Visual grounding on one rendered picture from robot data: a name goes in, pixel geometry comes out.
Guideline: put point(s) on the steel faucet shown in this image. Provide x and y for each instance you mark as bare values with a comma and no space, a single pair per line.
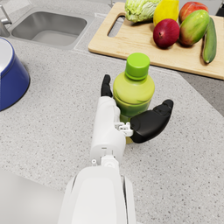
3,22

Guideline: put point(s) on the green cabbage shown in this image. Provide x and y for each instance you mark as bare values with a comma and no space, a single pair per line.
140,10

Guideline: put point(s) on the wooden cutting board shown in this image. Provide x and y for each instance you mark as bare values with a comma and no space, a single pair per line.
151,40

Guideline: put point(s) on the green red mango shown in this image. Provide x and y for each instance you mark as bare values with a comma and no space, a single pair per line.
193,28

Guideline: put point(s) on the green cucumber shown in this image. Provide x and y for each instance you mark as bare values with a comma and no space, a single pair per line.
210,40

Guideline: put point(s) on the green tea bottle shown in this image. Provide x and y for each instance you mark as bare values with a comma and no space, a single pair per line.
133,87

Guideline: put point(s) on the steel sink basin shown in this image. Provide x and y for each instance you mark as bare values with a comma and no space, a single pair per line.
48,29

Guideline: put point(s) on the yellow lemon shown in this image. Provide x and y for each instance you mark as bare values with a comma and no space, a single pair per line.
165,10

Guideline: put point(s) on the blue pot with white lid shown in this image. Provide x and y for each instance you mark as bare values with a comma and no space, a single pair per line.
10,73

